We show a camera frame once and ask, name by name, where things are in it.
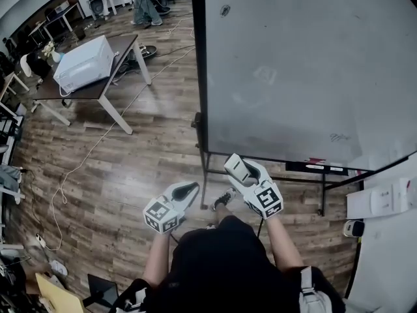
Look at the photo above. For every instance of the white whiteboard marker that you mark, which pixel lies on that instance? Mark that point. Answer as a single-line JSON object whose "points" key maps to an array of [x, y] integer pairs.
{"points": [[336, 169], [315, 167]]}

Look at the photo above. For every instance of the black white waist bag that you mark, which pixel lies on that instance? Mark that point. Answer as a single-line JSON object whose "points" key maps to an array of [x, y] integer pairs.
{"points": [[130, 300]]}

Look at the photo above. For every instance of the dark table with white legs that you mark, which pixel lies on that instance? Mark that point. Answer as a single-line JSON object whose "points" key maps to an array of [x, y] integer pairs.
{"points": [[84, 90]]}

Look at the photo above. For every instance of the white chair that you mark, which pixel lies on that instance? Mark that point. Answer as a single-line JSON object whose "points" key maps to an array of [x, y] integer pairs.
{"points": [[25, 64]]}

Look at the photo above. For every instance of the person's right forearm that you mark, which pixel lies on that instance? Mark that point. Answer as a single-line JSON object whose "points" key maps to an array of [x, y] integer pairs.
{"points": [[285, 243]]}

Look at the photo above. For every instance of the black jacket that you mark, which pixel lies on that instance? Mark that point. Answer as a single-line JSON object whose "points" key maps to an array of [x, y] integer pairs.
{"points": [[39, 64]]}

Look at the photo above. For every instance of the person's black white sneaker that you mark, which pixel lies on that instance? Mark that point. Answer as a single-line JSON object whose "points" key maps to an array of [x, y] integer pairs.
{"points": [[223, 199], [210, 227]]}

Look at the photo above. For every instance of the white whiteboard with black frame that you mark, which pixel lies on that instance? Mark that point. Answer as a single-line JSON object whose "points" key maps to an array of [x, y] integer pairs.
{"points": [[293, 70]]}

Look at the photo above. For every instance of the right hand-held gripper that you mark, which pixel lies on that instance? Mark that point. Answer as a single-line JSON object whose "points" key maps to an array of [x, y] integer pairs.
{"points": [[265, 201]]}

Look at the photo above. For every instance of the small dark desk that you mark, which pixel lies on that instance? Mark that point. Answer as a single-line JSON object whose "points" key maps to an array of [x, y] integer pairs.
{"points": [[63, 13]]}

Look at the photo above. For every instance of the person's black t-shirt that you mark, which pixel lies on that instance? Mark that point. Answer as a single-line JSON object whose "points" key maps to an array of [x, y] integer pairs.
{"points": [[224, 272]]}

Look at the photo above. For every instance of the white wall panel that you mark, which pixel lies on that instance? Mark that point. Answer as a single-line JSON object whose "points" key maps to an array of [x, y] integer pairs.
{"points": [[381, 196]]}

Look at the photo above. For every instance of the white power strip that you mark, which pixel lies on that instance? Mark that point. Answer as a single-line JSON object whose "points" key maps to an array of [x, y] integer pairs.
{"points": [[41, 239]]}

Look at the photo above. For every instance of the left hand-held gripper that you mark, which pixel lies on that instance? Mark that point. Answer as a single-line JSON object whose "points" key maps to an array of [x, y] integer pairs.
{"points": [[162, 215]]}

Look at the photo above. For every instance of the small black white wall device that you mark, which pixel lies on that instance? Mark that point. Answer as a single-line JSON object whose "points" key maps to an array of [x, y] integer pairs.
{"points": [[353, 228]]}

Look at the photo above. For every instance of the black monitor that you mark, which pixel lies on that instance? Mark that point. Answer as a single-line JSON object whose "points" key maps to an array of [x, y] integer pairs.
{"points": [[102, 292]]}

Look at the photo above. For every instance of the yellow board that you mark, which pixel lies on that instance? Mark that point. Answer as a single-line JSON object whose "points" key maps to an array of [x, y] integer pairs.
{"points": [[57, 297]]}

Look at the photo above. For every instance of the vase with flowers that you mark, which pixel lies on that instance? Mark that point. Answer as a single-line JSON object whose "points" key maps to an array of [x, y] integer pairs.
{"points": [[52, 52]]}

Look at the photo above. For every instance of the person's leg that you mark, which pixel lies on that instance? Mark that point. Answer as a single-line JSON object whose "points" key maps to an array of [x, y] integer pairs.
{"points": [[224, 212]]}

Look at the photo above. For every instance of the grey shoulder bag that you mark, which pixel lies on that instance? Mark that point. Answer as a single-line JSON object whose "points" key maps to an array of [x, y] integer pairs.
{"points": [[312, 295]]}

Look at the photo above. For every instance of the white microwave oven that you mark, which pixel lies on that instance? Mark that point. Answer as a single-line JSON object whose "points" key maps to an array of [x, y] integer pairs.
{"points": [[83, 65]]}

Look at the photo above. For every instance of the person's left forearm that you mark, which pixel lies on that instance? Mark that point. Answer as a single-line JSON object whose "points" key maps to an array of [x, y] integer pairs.
{"points": [[156, 259]]}

